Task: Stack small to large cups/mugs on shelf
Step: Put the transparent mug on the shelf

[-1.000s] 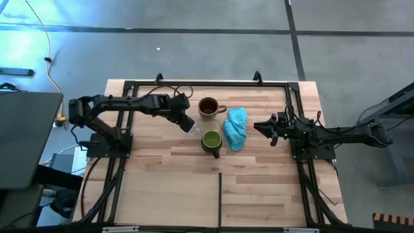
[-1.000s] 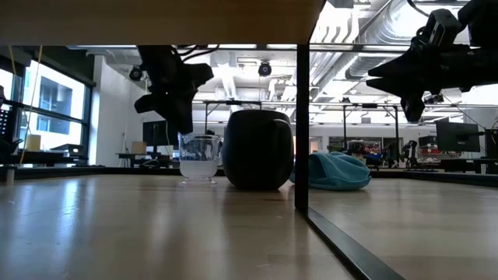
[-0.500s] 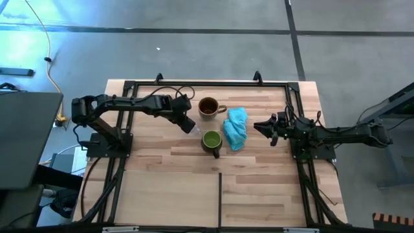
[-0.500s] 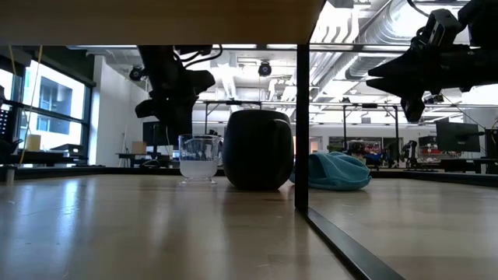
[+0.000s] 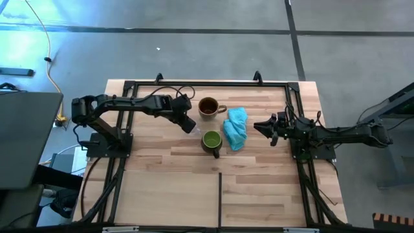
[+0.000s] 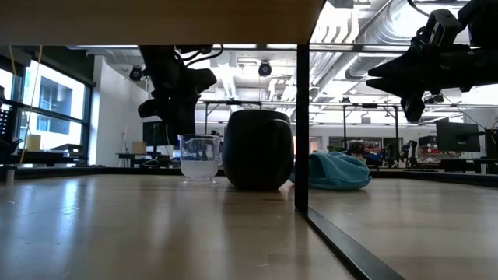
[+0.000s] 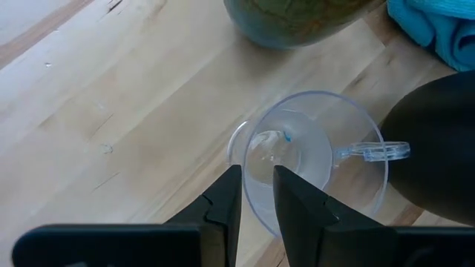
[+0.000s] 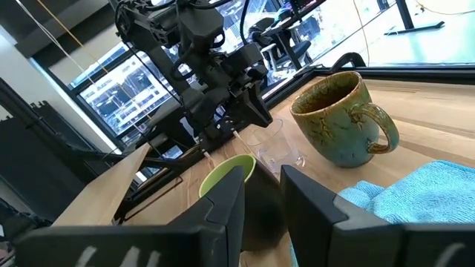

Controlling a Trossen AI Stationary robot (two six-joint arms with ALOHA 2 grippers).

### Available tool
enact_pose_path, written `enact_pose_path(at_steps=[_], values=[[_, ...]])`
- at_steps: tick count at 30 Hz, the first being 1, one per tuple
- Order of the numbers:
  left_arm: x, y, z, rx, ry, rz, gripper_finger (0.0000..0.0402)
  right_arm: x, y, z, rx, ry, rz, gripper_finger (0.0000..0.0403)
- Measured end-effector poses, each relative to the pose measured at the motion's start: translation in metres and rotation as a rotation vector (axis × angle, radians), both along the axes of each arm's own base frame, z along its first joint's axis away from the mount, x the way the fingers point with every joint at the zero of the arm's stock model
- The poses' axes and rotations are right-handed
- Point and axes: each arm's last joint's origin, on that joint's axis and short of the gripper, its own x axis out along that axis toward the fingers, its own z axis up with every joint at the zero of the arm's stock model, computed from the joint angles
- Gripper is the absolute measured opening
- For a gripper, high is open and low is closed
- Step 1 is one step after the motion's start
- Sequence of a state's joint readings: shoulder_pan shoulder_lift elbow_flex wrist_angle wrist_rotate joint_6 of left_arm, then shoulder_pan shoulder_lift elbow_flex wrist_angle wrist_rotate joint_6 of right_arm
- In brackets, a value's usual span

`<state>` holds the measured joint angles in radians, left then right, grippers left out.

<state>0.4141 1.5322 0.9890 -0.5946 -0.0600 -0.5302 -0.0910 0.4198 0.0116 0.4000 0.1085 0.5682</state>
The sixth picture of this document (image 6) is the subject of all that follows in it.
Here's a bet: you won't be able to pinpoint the teal cloth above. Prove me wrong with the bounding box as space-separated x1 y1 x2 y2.
288 151 373 192

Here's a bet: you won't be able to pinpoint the red white storage bins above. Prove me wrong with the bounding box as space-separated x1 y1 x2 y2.
418 135 439 161

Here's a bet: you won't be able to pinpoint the silver ventilation duct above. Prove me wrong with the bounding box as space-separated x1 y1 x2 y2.
344 0 440 81

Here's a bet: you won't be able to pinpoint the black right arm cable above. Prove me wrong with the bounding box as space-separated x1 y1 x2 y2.
406 0 433 19

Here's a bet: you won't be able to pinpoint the black round ceiling camera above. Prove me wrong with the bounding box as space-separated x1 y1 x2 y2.
128 65 145 82
257 60 273 78

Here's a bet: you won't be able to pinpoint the black perforated panel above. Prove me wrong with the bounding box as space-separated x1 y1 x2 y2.
0 107 12 142

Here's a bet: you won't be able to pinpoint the background office desk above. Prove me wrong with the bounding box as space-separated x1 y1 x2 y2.
115 152 174 169

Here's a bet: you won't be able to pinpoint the dark background desk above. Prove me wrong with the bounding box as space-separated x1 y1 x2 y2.
0 150 89 167
439 157 498 175

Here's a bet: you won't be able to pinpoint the large black-framed window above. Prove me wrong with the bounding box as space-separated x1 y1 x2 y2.
0 46 96 169

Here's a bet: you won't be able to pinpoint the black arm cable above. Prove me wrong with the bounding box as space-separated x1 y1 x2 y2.
406 0 433 19
174 44 225 68

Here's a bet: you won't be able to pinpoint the black metal rig frame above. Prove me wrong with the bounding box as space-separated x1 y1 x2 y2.
202 100 263 135
341 102 401 169

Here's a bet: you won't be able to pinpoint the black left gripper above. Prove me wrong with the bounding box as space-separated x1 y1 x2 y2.
137 68 218 137

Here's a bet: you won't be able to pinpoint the light wooden shelf board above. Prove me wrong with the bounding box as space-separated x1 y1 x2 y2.
0 0 327 47

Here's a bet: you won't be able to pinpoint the black table edge rail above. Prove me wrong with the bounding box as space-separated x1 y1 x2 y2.
0 166 498 188

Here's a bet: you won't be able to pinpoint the black mug green inside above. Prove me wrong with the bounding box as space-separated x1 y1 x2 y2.
222 109 296 191

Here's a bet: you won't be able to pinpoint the clear plastic cup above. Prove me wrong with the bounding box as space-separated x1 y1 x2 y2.
177 134 224 185

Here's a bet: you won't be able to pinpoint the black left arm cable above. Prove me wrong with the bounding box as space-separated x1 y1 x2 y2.
174 44 225 68

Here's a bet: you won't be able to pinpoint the flat black desk device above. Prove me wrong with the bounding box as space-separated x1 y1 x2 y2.
49 143 85 157

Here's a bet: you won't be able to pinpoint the black computer monitor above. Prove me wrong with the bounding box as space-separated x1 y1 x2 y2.
435 121 482 153
142 120 180 148
484 128 498 159

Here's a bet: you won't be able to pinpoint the pale yellow box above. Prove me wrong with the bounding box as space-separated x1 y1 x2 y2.
25 134 42 152

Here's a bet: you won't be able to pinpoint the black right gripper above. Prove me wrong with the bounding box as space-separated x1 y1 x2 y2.
365 8 474 124

